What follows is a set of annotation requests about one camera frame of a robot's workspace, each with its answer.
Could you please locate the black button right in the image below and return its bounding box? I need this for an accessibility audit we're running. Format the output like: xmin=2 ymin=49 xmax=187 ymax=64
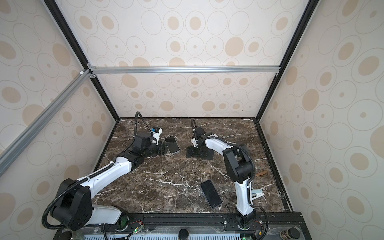
xmin=282 ymin=228 xmax=301 ymax=240

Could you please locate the diagonal aluminium rail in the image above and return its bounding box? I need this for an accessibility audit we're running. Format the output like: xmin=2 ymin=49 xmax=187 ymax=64
xmin=1 ymin=70 xmax=91 ymax=175

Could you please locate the white stapler tool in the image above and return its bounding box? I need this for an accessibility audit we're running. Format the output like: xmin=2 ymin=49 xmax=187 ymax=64
xmin=251 ymin=189 xmax=265 ymax=201

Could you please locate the horizontal aluminium rail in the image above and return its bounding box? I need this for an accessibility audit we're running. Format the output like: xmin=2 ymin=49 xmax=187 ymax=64
xmin=91 ymin=66 xmax=280 ymax=74

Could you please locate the black phone case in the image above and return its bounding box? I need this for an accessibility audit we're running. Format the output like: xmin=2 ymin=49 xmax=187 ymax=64
xmin=186 ymin=146 xmax=214 ymax=160

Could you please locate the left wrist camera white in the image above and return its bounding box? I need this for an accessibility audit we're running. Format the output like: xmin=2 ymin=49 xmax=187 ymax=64
xmin=151 ymin=127 xmax=163 ymax=145

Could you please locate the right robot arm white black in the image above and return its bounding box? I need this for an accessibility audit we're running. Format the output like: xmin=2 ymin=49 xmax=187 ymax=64
xmin=187 ymin=127 xmax=265 ymax=230

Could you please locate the black base frame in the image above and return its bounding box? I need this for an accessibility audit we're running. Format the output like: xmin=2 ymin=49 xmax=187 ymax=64
xmin=54 ymin=213 xmax=312 ymax=240

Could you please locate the right black phone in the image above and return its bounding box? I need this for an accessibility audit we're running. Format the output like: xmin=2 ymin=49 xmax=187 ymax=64
xmin=201 ymin=180 xmax=222 ymax=208

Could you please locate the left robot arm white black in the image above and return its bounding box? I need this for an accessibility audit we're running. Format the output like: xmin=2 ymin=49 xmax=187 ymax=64
xmin=41 ymin=125 xmax=168 ymax=231

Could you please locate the black round knob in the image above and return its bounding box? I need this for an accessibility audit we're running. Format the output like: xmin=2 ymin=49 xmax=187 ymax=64
xmin=178 ymin=229 xmax=190 ymax=240

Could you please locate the blue phone black screen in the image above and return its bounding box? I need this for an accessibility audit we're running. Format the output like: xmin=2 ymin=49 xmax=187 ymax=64
xmin=165 ymin=136 xmax=180 ymax=155

